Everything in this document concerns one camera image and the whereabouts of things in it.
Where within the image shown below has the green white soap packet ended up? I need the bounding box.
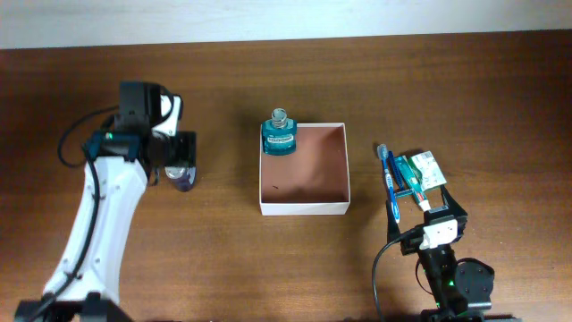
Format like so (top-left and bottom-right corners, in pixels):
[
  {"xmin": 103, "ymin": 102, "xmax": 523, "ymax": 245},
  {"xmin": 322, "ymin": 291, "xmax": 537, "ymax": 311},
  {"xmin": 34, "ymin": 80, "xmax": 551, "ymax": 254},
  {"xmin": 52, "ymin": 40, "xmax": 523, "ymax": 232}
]
[{"xmin": 408, "ymin": 151, "xmax": 447, "ymax": 191}]

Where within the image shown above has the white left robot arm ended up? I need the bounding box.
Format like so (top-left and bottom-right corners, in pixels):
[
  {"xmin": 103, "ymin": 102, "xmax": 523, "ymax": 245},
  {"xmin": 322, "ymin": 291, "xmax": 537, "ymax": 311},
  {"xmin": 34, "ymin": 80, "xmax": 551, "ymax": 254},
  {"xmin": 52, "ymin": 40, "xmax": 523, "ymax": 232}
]
[{"xmin": 14, "ymin": 80, "xmax": 197, "ymax": 321}]

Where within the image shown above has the pink cardboard box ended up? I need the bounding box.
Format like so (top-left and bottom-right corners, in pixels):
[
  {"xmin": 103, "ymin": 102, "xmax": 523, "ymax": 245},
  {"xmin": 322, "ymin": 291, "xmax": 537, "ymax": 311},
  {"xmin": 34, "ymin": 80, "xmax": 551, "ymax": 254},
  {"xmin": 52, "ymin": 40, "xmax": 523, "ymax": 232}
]
[{"xmin": 258, "ymin": 123, "xmax": 351, "ymax": 216}]

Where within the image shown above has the purple foaming soap pump bottle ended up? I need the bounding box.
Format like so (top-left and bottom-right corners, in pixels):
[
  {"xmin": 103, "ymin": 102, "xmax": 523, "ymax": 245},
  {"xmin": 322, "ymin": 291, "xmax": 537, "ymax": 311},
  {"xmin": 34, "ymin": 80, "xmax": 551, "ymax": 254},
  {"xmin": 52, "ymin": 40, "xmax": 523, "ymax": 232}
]
[{"xmin": 164, "ymin": 166, "xmax": 197, "ymax": 192}]

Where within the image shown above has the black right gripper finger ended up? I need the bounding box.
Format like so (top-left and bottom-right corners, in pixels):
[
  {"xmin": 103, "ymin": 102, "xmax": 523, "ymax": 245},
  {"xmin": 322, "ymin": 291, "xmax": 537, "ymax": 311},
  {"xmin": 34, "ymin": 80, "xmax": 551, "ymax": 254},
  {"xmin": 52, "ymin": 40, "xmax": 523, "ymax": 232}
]
[
  {"xmin": 385, "ymin": 200, "xmax": 400, "ymax": 242},
  {"xmin": 441, "ymin": 185, "xmax": 465, "ymax": 217}
]

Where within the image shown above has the blue white toothbrush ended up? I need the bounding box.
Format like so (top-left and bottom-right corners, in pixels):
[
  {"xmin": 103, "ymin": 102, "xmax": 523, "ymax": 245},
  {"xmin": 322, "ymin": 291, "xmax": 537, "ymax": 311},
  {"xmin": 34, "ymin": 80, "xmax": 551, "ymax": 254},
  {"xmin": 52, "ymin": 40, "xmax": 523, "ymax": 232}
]
[{"xmin": 377, "ymin": 144, "xmax": 400, "ymax": 224}]

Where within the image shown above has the blue disposable razor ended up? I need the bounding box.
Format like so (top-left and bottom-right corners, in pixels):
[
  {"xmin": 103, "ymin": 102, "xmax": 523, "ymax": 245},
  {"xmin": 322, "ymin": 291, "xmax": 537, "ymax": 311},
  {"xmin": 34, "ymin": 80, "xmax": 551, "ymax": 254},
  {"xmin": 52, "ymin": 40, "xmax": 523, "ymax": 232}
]
[{"xmin": 388, "ymin": 151, "xmax": 413, "ymax": 199}]

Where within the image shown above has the teal Listerine mouthwash bottle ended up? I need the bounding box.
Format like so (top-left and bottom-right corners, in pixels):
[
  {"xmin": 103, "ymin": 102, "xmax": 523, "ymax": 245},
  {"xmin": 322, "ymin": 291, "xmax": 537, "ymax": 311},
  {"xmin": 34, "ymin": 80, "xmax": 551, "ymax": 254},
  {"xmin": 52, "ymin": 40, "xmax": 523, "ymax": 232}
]
[{"xmin": 261, "ymin": 108, "xmax": 298, "ymax": 156}]

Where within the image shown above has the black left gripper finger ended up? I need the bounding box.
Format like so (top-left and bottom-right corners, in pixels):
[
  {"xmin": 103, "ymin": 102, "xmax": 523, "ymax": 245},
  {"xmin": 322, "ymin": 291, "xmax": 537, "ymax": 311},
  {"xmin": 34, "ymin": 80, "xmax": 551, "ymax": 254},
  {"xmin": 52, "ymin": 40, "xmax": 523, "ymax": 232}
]
[
  {"xmin": 163, "ymin": 133, "xmax": 183, "ymax": 166},
  {"xmin": 182, "ymin": 131, "xmax": 197, "ymax": 188}
]

